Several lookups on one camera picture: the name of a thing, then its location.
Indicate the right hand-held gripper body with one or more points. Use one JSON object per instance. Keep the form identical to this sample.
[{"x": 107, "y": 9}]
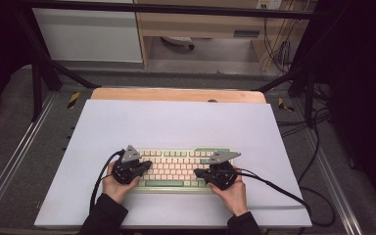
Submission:
[{"x": 222, "y": 176}]

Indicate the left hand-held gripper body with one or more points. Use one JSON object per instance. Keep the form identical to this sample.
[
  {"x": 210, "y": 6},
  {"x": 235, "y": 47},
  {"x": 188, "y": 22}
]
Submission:
[{"x": 125, "y": 171}]

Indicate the cream pink green keyboard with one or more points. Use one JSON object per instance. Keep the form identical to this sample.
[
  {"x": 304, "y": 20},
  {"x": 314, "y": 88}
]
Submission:
[{"x": 176, "y": 163}]

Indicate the person's left hand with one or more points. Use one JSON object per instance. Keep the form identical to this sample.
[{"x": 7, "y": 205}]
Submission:
[{"x": 119, "y": 191}]

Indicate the person's right hand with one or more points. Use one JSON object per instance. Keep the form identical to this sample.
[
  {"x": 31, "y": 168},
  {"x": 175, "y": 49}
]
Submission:
[{"x": 233, "y": 199}]

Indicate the white table board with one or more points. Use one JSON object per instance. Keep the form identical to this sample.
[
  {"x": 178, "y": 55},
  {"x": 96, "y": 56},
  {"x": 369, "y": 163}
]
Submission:
[{"x": 176, "y": 124}]

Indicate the wooden table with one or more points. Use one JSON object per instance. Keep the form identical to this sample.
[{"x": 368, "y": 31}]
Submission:
[{"x": 163, "y": 94}]

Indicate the yellow black tape strip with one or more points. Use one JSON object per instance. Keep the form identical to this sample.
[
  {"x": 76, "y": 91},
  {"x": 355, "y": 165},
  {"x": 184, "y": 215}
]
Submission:
[
  {"x": 73, "y": 100},
  {"x": 284, "y": 105}
]

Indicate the office chair base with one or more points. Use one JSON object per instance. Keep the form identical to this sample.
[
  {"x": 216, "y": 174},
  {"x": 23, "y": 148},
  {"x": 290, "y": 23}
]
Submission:
[{"x": 178, "y": 40}]

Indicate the white cabinet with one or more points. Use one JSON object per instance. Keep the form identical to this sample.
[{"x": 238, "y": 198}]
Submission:
[{"x": 88, "y": 36}]

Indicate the light wooden desk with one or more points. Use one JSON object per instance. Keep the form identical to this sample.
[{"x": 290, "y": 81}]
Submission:
[{"x": 192, "y": 24}]

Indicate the aluminium floor rail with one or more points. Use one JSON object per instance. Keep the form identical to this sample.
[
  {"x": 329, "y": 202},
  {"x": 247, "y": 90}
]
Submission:
[
  {"x": 16, "y": 156},
  {"x": 333, "y": 182}
]

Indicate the black metal frame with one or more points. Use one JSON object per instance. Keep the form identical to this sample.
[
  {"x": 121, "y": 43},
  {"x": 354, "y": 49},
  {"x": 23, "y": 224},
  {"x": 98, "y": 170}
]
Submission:
[{"x": 176, "y": 9}]

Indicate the white wall socket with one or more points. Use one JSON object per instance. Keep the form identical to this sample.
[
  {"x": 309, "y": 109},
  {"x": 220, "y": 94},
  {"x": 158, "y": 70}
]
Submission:
[{"x": 269, "y": 4}]

